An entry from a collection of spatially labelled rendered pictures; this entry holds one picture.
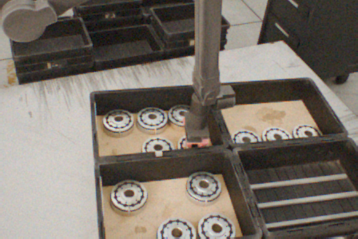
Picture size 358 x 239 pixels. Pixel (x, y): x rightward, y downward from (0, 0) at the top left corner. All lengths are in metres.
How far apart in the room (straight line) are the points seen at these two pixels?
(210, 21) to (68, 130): 0.82
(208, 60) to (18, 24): 0.47
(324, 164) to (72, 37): 1.59
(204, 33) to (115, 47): 1.62
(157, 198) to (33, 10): 0.67
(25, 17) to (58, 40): 1.66
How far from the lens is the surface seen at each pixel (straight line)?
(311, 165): 1.43
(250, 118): 1.51
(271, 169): 1.37
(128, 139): 1.38
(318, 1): 2.56
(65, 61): 2.24
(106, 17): 2.62
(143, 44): 2.60
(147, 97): 1.43
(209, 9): 0.94
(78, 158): 1.51
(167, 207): 1.22
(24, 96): 1.78
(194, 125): 1.23
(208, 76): 1.08
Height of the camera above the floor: 1.84
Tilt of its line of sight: 42 degrees down
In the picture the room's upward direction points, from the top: 6 degrees clockwise
